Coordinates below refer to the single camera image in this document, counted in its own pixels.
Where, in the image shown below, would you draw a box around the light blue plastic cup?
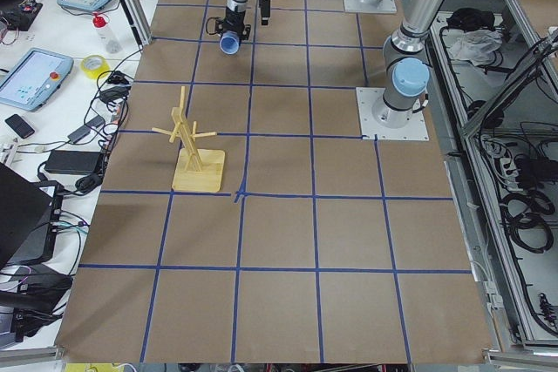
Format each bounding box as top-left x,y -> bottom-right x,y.
219,30 -> 241,55

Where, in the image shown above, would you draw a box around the wooden cup rack stand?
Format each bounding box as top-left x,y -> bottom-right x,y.
152,86 -> 226,193

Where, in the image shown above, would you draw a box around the red capped squeeze bottle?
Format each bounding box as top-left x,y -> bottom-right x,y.
92,13 -> 122,54

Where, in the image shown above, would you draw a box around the yellow tape roll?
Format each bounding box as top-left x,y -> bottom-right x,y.
80,55 -> 110,79

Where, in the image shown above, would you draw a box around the near teach pendant tablet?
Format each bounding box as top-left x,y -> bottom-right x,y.
1,48 -> 74,111

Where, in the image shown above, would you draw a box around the crumpled white cloth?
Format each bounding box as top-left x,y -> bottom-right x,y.
448,30 -> 503,65

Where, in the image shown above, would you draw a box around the black power adapter brick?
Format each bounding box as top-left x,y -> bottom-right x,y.
44,150 -> 101,175

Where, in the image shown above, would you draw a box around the black smartphone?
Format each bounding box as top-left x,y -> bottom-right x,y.
4,114 -> 35,139

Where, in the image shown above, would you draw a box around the black laptop computer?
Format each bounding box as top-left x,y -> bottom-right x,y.
1,166 -> 63,267

